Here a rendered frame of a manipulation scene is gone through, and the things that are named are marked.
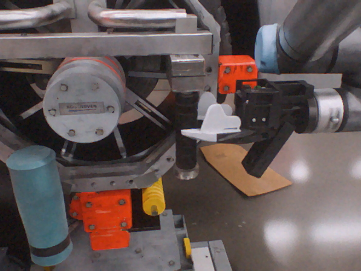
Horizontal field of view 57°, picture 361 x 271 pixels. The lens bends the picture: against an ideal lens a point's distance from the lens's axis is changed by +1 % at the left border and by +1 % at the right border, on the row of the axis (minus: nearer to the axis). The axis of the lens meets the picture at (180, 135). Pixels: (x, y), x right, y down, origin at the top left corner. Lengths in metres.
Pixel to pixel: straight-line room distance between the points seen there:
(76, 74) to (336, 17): 0.38
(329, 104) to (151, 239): 0.82
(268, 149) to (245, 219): 1.11
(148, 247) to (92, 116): 0.69
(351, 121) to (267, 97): 0.15
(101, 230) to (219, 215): 0.87
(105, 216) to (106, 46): 0.49
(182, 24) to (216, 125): 0.16
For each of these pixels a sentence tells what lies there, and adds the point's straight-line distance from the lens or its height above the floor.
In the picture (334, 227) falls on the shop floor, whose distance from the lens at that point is 1.75.
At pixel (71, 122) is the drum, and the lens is 0.60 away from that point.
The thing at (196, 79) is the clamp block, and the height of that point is 0.92.
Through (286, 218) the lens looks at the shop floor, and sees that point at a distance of 1.72.
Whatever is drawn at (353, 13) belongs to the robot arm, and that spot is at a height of 1.02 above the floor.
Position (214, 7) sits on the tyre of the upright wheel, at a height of 0.99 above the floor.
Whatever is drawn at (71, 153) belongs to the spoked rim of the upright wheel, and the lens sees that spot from 0.92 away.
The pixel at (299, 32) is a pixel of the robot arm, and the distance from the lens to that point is 0.45.
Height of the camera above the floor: 1.06
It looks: 26 degrees down
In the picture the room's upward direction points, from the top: straight up
